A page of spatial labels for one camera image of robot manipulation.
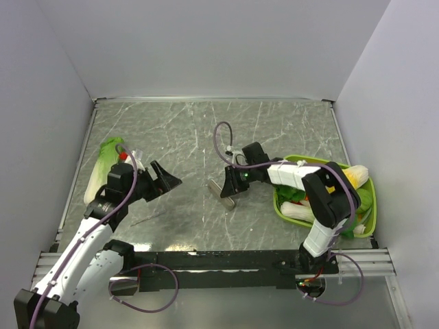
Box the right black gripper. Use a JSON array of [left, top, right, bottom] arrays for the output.
[[221, 163, 257, 197]]

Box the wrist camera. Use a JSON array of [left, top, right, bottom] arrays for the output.
[[225, 145, 247, 165], [118, 149, 145, 171]]

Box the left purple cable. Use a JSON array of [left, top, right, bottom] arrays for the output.
[[29, 143, 180, 329]]

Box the green plastic basket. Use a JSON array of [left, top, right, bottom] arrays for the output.
[[272, 154, 377, 237]]

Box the green toy lettuce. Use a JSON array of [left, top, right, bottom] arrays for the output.
[[275, 185, 306, 206]]

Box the yellow toy cabbage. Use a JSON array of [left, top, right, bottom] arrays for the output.
[[342, 165, 369, 190]]

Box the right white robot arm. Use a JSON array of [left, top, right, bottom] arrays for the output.
[[220, 142, 361, 273]]

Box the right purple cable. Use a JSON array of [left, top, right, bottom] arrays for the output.
[[213, 121, 364, 306]]

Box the white green bok choy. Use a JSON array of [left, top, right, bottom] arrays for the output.
[[280, 202, 315, 223]]

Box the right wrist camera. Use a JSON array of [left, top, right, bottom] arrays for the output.
[[225, 145, 247, 165]]

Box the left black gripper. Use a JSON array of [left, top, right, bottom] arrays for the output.
[[123, 160, 181, 204]]

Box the long napa cabbage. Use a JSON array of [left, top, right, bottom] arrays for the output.
[[83, 137, 124, 205]]

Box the round green toy vegetable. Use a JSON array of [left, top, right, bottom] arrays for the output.
[[356, 188, 373, 214]]

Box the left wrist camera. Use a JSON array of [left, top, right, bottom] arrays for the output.
[[118, 149, 145, 171]]

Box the black base frame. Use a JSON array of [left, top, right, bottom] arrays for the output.
[[110, 249, 339, 292]]

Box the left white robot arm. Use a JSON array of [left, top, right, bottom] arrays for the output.
[[14, 161, 182, 328]]

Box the purple cable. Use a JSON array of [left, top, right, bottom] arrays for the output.
[[29, 143, 180, 329], [213, 121, 364, 306]]

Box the beige remote control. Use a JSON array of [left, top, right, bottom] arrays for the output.
[[207, 180, 235, 211]]

